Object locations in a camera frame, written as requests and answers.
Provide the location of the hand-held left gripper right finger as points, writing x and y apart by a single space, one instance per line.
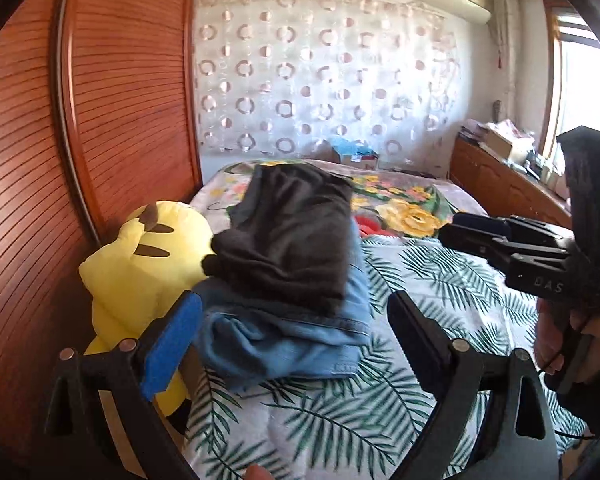
425 345

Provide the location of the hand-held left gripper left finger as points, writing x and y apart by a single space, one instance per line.
172 345

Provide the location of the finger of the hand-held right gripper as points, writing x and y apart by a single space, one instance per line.
485 222
470 242

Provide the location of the black pants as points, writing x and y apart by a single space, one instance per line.
290 240

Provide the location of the person's left hand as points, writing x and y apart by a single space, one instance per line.
257 473

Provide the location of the wooden cabinet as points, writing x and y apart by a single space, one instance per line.
500 185

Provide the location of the floral blanket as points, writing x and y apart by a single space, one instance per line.
405 205

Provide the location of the cardboard box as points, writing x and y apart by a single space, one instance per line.
502 142

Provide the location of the yellow plush toy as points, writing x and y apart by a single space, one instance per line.
125 270

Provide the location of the leaf print bedsheet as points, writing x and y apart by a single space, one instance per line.
330 420

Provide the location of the blue jeans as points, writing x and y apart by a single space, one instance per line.
300 330

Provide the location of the blue tissue pack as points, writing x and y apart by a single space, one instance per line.
352 152

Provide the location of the circle pattern curtain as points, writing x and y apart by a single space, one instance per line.
320 75

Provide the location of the wooden headboard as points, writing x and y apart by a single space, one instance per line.
80 135

